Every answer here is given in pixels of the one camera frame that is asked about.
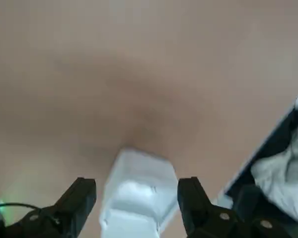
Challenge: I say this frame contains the white tissue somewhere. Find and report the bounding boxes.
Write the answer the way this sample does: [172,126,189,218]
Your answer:
[119,180,155,199]

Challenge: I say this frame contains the crumpled grey white cloth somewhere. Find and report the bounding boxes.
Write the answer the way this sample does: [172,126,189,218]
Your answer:
[250,99,298,224]

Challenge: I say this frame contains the thin black cable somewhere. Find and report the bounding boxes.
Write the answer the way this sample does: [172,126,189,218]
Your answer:
[0,202,42,212]

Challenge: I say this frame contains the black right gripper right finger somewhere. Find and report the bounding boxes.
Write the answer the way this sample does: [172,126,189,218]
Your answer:
[177,176,298,238]

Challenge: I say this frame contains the aluminium table edge rail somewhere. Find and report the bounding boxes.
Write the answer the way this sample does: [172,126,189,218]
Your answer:
[215,85,298,207]

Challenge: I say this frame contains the silver trash bin with lid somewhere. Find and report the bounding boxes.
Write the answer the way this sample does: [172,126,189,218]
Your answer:
[98,147,180,238]

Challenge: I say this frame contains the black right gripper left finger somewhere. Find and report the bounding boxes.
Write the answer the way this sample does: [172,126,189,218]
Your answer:
[0,177,97,238]

